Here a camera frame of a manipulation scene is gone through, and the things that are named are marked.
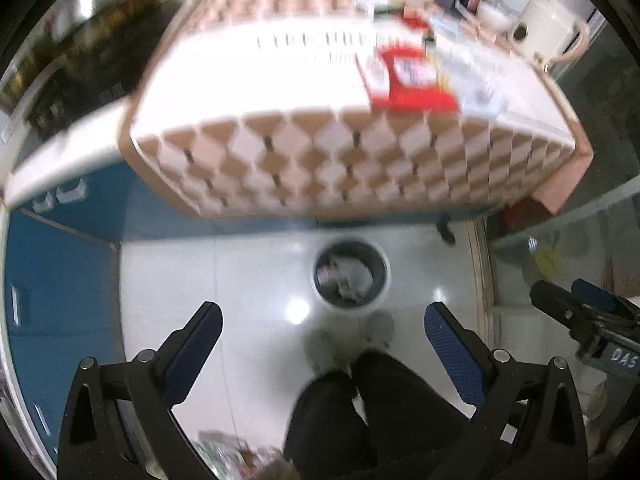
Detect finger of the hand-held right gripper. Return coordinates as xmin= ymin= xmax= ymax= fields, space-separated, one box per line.
xmin=571 ymin=278 xmax=637 ymax=318
xmin=530 ymin=280 xmax=603 ymax=343

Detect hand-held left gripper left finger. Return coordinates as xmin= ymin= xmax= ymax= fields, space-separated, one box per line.
xmin=57 ymin=301 xmax=224 ymax=480

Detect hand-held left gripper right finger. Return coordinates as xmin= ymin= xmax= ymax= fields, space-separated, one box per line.
xmin=423 ymin=301 xmax=590 ymax=480

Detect white round waste bin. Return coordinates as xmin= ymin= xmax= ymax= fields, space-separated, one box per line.
xmin=310 ymin=240 xmax=391 ymax=312

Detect grey shoe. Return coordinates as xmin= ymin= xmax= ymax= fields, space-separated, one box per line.
xmin=362 ymin=310 xmax=396 ymax=350

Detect glass door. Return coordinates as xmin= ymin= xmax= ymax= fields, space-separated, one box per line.
xmin=486 ymin=22 xmax=640 ymax=313

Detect person's black trousers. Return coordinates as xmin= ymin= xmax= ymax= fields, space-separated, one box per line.
xmin=282 ymin=350 xmax=503 ymax=480

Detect crumpled plastic bag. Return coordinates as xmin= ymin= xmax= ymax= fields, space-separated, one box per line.
xmin=196 ymin=429 xmax=301 ymax=480

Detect grey crumpled paper waste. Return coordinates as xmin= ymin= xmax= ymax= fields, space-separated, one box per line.
xmin=316 ymin=255 xmax=377 ymax=305

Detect blue cabinet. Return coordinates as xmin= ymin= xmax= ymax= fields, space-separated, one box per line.
xmin=4 ymin=167 xmax=316 ymax=463

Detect white countertop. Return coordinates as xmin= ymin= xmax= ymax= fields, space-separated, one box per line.
xmin=2 ymin=95 xmax=137 ymax=209

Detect clear plastic wrappers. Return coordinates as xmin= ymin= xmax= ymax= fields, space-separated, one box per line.
xmin=424 ymin=10 xmax=510 ymax=117

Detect table with checkered tablecloth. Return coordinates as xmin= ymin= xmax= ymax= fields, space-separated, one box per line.
xmin=117 ymin=0 xmax=596 ymax=222

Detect red snack packet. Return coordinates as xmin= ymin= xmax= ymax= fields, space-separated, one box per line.
xmin=356 ymin=44 xmax=461 ymax=112

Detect white electric kettle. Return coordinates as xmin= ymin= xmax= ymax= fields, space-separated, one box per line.
xmin=510 ymin=0 xmax=592 ymax=70

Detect small red packet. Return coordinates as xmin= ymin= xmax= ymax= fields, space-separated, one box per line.
xmin=399 ymin=6 xmax=437 ymax=37

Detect dark shelf with jars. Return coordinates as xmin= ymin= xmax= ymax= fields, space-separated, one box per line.
xmin=0 ymin=0 xmax=168 ymax=138

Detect white cabinet handle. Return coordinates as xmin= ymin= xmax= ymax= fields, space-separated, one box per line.
xmin=55 ymin=177 xmax=89 ymax=204

